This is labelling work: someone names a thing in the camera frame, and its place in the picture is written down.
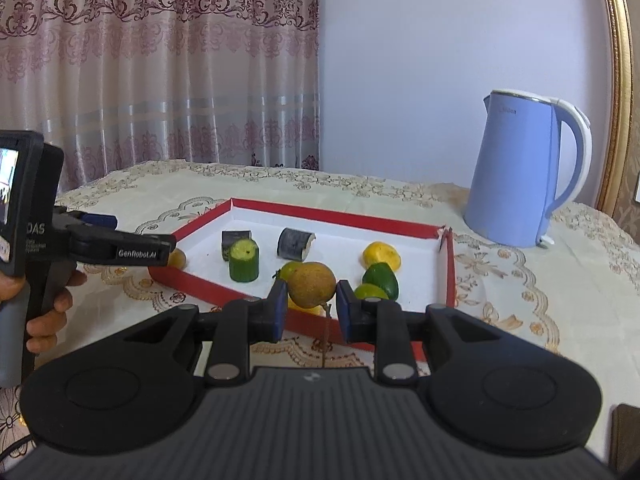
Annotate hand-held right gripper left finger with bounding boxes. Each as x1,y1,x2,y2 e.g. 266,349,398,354
112,278,289,387

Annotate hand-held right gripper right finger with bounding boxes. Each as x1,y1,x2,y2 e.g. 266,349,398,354
335,279,521,386

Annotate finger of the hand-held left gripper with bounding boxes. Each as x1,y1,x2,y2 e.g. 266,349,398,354
56,207,119,233

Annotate green round lime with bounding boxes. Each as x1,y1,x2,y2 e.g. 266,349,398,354
272,261,301,283
354,283,390,302

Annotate brown longan with stem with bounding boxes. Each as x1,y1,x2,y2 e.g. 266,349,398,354
288,262,337,366

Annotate green cucumber piece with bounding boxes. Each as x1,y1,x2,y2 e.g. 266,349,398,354
362,262,399,301
229,239,262,283

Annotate red cardboard box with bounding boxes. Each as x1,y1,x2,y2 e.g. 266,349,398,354
147,197,457,363

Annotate person's left hand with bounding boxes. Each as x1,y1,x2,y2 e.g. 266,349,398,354
26,270,89,357

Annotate pink patterned curtain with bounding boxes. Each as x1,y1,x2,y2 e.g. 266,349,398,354
0,0,321,196

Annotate blue electric kettle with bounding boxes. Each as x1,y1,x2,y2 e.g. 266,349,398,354
463,90,593,249

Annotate dark brown flat object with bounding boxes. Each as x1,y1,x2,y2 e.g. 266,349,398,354
611,402,640,480

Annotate black cable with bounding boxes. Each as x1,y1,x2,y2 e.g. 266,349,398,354
0,430,36,463

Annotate gold curved frame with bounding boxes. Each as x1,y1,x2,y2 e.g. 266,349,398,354
595,0,635,216

